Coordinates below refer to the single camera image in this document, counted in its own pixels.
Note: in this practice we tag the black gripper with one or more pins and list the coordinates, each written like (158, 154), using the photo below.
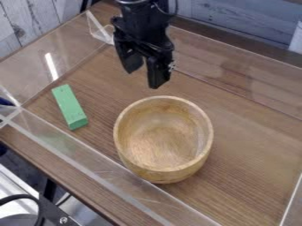
(141, 37)

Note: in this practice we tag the green rectangular block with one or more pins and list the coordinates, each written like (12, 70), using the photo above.
(70, 107)

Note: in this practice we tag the clear acrylic enclosure wall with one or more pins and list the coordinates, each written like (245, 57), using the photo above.
(249, 185)

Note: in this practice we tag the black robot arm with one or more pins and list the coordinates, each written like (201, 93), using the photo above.
(141, 39)

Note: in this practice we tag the brown wooden bowl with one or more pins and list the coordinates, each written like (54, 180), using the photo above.
(163, 136)

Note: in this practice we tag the black metal bracket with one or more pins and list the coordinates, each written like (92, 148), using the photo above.
(50, 213)

